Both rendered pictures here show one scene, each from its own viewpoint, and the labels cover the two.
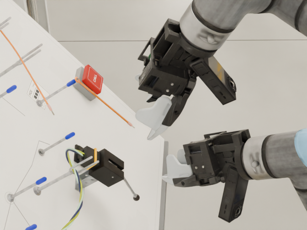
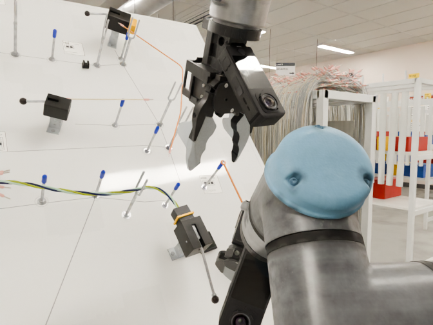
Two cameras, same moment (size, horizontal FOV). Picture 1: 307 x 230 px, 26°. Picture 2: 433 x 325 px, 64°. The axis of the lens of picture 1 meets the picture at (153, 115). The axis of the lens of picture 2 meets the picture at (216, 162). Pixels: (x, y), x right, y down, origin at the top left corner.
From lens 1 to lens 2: 1.01 m
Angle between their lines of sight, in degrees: 61
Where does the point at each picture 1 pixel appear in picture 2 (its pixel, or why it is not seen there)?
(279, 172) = (254, 213)
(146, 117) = (183, 131)
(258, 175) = (247, 230)
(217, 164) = not seen: hidden behind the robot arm
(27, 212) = (96, 214)
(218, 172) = (241, 245)
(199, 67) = (223, 57)
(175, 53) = (209, 44)
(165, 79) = (195, 75)
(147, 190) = not seen: outside the picture
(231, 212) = (225, 311)
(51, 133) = (192, 207)
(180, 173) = not seen: hidden behind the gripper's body
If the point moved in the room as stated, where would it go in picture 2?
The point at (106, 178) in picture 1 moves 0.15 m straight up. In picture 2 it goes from (183, 242) to (182, 158)
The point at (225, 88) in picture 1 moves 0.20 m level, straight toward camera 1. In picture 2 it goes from (247, 91) to (68, 79)
